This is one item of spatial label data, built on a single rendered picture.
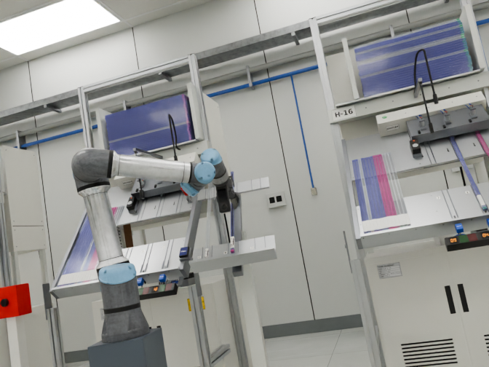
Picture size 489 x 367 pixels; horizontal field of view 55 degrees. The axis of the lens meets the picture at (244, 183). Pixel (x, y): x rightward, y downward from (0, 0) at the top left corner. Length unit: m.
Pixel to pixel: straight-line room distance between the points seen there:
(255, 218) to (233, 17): 1.80
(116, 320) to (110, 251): 0.27
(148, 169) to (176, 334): 1.12
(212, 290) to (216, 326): 0.18
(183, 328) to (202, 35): 2.82
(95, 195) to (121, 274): 0.32
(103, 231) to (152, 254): 0.59
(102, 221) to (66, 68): 3.52
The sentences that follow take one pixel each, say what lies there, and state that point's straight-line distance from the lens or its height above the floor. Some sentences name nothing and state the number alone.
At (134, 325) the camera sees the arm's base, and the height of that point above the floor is 0.59.
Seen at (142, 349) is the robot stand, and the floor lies 0.52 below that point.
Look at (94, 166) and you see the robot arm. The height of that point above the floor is 1.11.
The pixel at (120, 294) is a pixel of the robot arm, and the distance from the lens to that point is 1.58.
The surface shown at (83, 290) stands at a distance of 2.41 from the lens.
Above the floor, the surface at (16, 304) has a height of 0.68.
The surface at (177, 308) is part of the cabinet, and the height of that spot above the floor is 0.52.
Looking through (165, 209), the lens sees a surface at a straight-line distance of 2.48.
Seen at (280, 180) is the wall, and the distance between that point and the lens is 4.01.
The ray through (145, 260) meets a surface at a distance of 2.29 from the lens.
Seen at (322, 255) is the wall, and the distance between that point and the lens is 3.94.
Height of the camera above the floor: 0.76
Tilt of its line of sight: 8 degrees up
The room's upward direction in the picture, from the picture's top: 10 degrees counter-clockwise
